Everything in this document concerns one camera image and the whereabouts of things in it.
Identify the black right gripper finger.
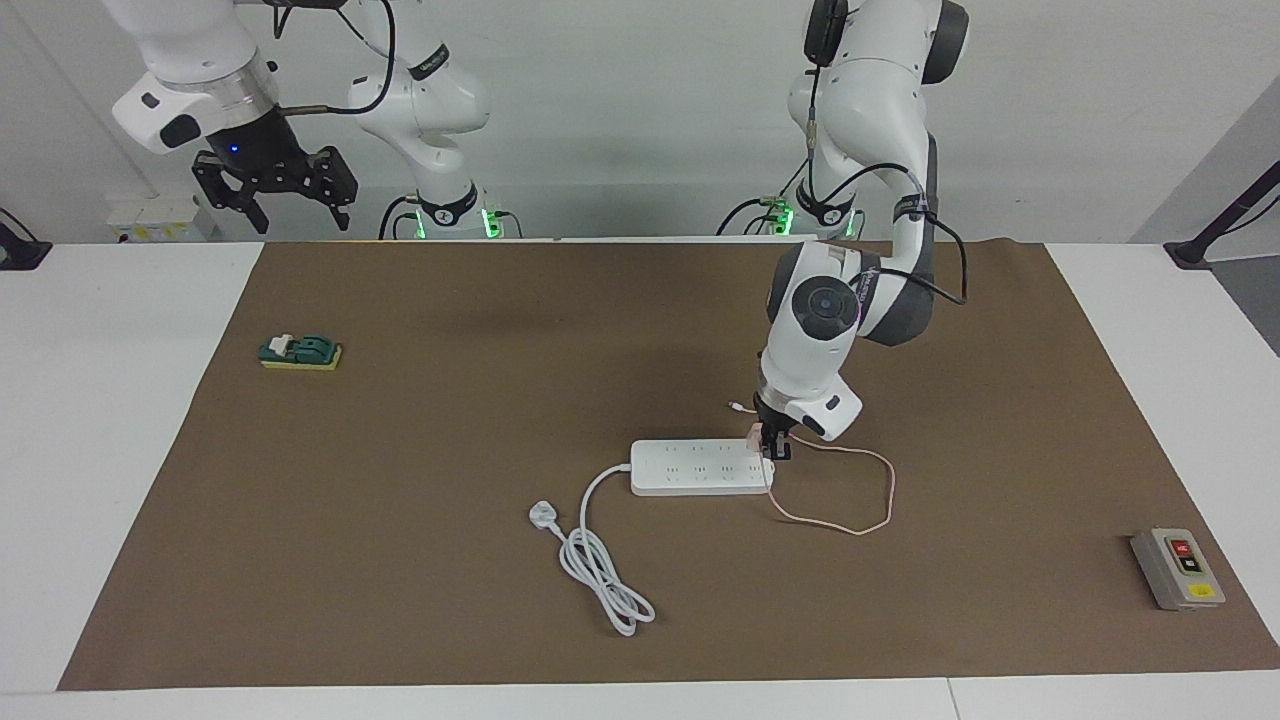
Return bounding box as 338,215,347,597
192,155,269,236
305,146,360,234

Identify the pink charging cable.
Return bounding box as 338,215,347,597
728,400,896,536

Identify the white power strip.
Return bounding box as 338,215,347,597
629,437,778,497

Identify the brown table mat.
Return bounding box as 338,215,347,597
57,238,1280,691

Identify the black base cable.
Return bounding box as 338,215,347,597
378,195,426,241
715,150,811,237

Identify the white wall socket box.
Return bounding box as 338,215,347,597
105,195,216,244

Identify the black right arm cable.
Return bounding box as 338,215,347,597
265,0,399,117

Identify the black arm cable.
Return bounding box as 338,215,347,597
805,60,969,306
265,0,399,117

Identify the green knife switch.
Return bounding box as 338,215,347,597
258,333,343,372

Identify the black clamp mount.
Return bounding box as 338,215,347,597
0,208,53,271

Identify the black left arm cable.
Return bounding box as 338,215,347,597
805,60,969,306

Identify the white power cord with plug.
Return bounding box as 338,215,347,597
528,462,657,638

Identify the grey on-off switch box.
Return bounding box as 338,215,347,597
1130,527,1227,612

